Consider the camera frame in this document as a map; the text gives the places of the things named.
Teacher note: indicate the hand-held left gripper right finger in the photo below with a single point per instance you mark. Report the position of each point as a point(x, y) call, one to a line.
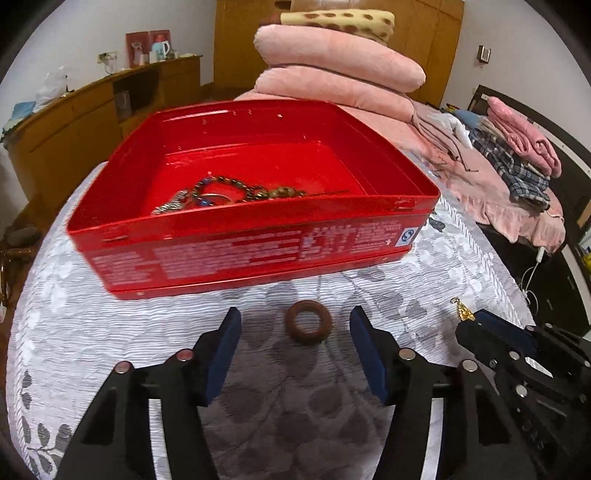
point(369, 357)

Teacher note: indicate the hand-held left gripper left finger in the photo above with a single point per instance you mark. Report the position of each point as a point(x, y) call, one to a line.
point(222, 353)

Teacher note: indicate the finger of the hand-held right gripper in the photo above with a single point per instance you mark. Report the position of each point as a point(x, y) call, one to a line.
point(480, 344)
point(505, 330)

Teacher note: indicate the small gold pendant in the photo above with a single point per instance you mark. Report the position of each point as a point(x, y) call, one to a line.
point(464, 314)

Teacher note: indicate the red tin box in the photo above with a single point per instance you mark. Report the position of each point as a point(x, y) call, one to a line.
point(231, 249)

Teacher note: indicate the pink ruffled bedspread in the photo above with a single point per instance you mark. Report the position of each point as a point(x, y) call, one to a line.
point(480, 184)

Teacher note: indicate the grey leaf-print bed sheet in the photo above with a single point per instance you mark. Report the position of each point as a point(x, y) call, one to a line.
point(69, 332)

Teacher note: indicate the blue plaid shirt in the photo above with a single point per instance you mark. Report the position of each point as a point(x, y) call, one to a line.
point(512, 168)

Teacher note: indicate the folded pink blanket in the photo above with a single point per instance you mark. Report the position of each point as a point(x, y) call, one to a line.
point(526, 138)

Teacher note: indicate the large pink pillow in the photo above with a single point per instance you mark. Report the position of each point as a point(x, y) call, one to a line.
point(332, 90)
point(332, 50)

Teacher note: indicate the wooden sideboard cabinet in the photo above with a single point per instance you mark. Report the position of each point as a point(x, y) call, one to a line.
point(69, 129)

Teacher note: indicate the white electric kettle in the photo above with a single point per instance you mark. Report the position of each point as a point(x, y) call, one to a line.
point(161, 50)

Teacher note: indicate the blue cloth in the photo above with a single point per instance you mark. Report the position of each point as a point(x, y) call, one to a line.
point(23, 111)

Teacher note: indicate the white plastic bag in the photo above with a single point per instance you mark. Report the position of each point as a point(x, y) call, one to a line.
point(50, 87)

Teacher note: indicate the giraffe print pillow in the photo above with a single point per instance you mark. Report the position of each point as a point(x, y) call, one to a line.
point(337, 23)

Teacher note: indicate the dark bed frame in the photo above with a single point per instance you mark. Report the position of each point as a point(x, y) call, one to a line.
point(568, 277)

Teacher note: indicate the small wall fixture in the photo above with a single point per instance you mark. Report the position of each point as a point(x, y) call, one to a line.
point(484, 54)

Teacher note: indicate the wall power socket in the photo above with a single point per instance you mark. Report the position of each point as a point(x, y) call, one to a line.
point(106, 57)

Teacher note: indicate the red picture frame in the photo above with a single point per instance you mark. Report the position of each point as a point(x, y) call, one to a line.
point(136, 46)

